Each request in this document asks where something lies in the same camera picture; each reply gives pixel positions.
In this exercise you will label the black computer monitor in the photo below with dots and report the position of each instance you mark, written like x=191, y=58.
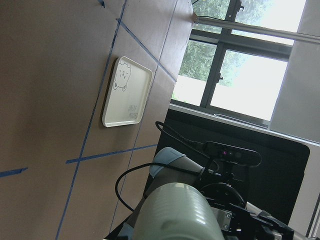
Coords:
x=276, y=182

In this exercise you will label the window frame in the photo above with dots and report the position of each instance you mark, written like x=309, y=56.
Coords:
x=236, y=58

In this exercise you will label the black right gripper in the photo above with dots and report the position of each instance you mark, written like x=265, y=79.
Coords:
x=233, y=218

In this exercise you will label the cream bear print tray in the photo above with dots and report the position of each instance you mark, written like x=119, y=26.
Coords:
x=127, y=95

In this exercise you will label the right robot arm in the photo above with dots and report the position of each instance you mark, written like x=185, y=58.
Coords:
x=171, y=166

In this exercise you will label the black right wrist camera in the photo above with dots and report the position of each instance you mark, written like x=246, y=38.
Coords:
x=232, y=154

